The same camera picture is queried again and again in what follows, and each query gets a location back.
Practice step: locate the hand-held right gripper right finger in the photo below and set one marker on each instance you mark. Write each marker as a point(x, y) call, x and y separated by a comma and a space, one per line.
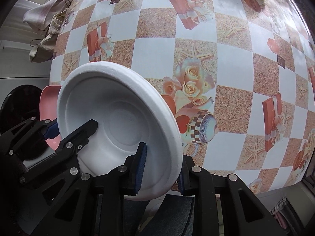
point(182, 183)

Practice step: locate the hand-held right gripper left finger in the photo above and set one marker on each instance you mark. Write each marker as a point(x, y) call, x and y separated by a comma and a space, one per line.
point(140, 169)

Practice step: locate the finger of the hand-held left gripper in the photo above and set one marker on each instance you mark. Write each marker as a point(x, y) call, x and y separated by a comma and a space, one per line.
point(81, 132)
point(50, 130)

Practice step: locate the pink plate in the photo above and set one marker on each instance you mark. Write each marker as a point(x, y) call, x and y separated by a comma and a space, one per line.
point(48, 100)

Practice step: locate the large white bowl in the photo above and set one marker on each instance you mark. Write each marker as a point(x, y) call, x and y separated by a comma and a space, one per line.
point(118, 108)

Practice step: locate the person's jeans leg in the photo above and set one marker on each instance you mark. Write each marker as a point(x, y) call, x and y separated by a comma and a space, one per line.
point(172, 213)

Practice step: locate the washing machine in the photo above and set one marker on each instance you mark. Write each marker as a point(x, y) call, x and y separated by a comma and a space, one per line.
point(22, 103)

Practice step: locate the beige cloth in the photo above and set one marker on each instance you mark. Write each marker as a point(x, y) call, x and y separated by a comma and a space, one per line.
point(46, 44)

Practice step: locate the printed tablecloth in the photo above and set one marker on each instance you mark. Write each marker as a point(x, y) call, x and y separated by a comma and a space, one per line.
point(157, 54)

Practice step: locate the pale pink cloth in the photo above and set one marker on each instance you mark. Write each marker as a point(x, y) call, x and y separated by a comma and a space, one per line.
point(46, 9)

